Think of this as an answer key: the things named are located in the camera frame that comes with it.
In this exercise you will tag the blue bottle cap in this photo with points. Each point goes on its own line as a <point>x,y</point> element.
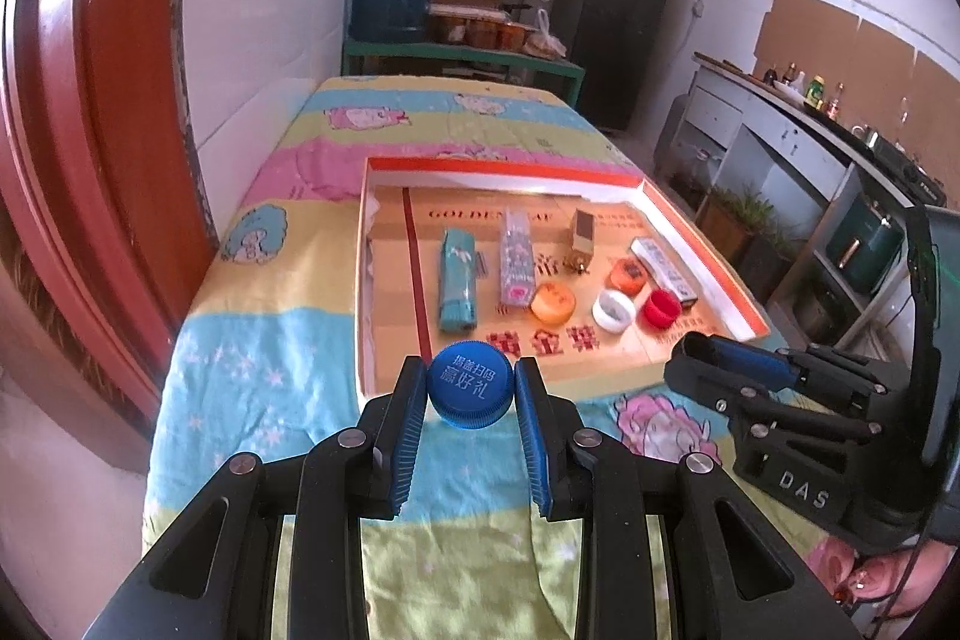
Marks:
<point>471,381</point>

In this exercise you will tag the brown cardboard wall covering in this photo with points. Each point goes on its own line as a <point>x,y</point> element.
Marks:
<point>806,36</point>

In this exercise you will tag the colourful printed blanket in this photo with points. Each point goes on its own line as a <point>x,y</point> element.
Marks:
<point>255,325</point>

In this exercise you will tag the clear plastic box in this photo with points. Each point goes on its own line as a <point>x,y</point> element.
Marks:
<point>517,257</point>

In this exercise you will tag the red wooden door frame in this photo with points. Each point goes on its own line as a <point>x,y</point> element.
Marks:
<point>112,85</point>

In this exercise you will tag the small red bottle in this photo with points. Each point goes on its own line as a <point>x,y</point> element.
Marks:
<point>836,102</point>

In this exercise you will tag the orange food container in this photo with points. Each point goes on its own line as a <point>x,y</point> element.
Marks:
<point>446,29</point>
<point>512,34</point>
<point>481,31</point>

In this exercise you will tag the plant in dark planter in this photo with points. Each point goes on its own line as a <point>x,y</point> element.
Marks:
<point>769,269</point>

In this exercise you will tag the printed brown cardboard sheet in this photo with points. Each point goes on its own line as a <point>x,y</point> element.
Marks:
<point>390,310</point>

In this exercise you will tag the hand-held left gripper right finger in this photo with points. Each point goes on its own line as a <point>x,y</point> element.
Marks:
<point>540,445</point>

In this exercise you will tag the teal air fryer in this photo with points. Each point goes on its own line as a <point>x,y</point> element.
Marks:
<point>862,242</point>

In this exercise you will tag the white cartoon-print box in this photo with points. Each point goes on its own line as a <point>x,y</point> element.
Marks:
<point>664,269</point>

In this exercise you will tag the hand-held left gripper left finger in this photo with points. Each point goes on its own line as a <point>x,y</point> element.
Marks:
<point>401,437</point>

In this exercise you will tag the black gas stove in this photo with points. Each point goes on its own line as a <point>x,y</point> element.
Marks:
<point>907,171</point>

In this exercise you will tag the plant in yellow planter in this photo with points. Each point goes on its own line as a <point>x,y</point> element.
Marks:
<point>731,227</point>

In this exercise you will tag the green metal table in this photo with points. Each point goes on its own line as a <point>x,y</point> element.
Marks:
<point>450,54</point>

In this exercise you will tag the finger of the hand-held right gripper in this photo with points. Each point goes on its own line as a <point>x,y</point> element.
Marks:
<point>750,361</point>
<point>701,385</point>

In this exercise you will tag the plastic bag of food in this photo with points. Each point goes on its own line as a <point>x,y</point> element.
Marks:
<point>546,40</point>

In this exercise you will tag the shallow cream cardboard tray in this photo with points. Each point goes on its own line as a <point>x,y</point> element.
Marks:
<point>510,179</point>

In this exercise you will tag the steel cooking pot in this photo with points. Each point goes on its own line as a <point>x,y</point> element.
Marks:
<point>811,308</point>

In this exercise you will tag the kitchen counter with cabinets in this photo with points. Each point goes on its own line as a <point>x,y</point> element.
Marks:
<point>780,138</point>

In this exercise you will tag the green and yellow bottle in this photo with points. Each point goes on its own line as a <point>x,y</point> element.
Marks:
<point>814,93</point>

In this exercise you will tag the orange cap with black label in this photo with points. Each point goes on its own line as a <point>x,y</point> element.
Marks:
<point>628,274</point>

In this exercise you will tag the red bottle cap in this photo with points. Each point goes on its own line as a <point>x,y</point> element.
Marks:
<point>660,306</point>

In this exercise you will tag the small gold rectangular box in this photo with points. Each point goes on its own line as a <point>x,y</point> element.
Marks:
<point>581,231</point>

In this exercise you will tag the teal packet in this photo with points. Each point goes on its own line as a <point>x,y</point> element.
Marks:
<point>457,284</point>

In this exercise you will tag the white bottle cap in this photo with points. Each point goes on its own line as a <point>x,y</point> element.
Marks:
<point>611,314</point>

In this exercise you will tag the dark grey refrigerator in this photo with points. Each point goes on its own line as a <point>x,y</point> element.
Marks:
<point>615,10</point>

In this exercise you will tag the metal cup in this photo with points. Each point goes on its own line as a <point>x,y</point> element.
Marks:
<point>871,138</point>

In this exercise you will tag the plain orange bottle cap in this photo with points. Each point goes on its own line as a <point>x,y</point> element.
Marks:
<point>553,301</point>

